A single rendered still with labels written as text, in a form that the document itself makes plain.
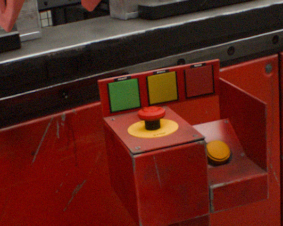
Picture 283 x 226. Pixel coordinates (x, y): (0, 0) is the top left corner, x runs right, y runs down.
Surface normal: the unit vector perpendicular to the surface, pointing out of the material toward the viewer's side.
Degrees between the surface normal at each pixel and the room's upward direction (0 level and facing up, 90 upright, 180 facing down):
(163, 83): 90
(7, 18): 99
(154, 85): 90
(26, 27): 90
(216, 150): 35
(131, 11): 90
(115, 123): 0
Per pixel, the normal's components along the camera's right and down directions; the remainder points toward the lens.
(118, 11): -0.85, 0.25
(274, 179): 0.52, 0.23
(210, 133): 0.10, -0.61
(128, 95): 0.30, 0.29
